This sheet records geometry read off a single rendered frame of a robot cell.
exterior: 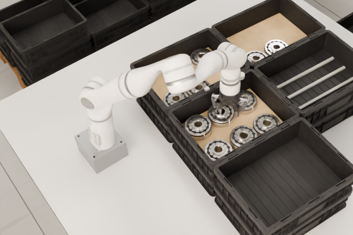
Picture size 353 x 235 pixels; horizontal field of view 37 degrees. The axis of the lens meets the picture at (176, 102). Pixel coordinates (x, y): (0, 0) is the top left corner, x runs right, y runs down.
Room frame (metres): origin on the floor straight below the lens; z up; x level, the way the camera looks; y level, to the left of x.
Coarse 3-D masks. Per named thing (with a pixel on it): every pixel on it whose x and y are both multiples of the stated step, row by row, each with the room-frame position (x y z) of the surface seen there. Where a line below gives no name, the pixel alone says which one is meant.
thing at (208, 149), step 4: (212, 140) 1.16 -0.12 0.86; (216, 140) 1.16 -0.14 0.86; (220, 140) 1.15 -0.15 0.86; (208, 144) 1.14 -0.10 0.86; (212, 144) 1.14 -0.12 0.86; (224, 144) 1.14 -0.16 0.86; (228, 144) 1.13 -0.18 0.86; (208, 148) 1.12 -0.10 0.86; (228, 148) 1.12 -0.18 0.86; (208, 152) 1.11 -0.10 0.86; (228, 152) 1.10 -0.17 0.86; (212, 156) 1.09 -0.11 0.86; (216, 156) 1.08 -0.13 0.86; (220, 156) 1.08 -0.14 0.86; (212, 160) 1.07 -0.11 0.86
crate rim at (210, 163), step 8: (248, 72) 1.42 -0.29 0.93; (256, 72) 1.42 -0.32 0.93; (264, 80) 1.37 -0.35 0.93; (216, 88) 1.35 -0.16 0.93; (272, 88) 1.33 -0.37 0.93; (200, 96) 1.32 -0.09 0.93; (280, 96) 1.29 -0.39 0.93; (184, 104) 1.28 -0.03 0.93; (288, 104) 1.24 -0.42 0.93; (168, 112) 1.25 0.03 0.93; (296, 112) 1.20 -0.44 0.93; (176, 120) 1.21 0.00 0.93; (288, 120) 1.17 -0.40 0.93; (184, 128) 1.17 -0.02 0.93; (272, 128) 1.14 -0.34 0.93; (184, 136) 1.15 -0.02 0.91; (264, 136) 1.11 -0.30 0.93; (192, 144) 1.10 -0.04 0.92; (248, 144) 1.08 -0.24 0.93; (200, 152) 1.06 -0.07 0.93; (232, 152) 1.05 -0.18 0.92; (208, 160) 1.02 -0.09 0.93; (216, 160) 1.02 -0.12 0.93
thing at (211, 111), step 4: (212, 108) 1.31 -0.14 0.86; (228, 108) 1.30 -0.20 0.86; (232, 108) 1.30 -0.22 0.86; (208, 112) 1.29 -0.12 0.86; (212, 112) 1.29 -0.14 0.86; (228, 112) 1.28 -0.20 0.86; (232, 112) 1.28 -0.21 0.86; (212, 116) 1.27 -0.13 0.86; (216, 116) 1.27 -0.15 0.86; (224, 116) 1.26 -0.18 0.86; (228, 116) 1.27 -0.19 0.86; (232, 116) 1.26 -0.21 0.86; (212, 120) 1.25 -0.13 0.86; (216, 120) 1.25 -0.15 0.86; (220, 120) 1.25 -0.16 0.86; (224, 120) 1.25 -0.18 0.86; (228, 120) 1.24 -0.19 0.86
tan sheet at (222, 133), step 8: (256, 96) 1.38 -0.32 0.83; (264, 104) 1.33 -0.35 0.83; (256, 112) 1.30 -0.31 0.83; (264, 112) 1.29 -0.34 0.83; (272, 112) 1.29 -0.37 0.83; (240, 120) 1.27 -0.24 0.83; (248, 120) 1.26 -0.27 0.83; (280, 120) 1.25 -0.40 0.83; (216, 128) 1.24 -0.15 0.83; (224, 128) 1.23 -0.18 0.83; (232, 128) 1.23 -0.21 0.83; (216, 136) 1.20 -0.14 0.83; (224, 136) 1.19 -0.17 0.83; (200, 144) 1.17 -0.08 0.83
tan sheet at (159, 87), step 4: (208, 48) 1.68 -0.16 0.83; (160, 76) 1.54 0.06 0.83; (212, 76) 1.51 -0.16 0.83; (216, 76) 1.51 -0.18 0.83; (220, 76) 1.51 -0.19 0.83; (156, 80) 1.51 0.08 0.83; (160, 80) 1.51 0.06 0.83; (164, 80) 1.51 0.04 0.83; (208, 80) 1.49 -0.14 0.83; (212, 80) 1.49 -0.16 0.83; (216, 80) 1.49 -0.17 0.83; (156, 84) 1.49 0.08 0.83; (160, 84) 1.49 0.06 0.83; (164, 84) 1.49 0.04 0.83; (152, 88) 1.47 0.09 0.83; (156, 88) 1.47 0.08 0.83; (160, 88) 1.47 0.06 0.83; (164, 88) 1.47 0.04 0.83; (156, 92) 1.45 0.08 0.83; (160, 92) 1.44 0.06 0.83; (164, 92) 1.44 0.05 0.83; (160, 96) 1.42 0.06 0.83
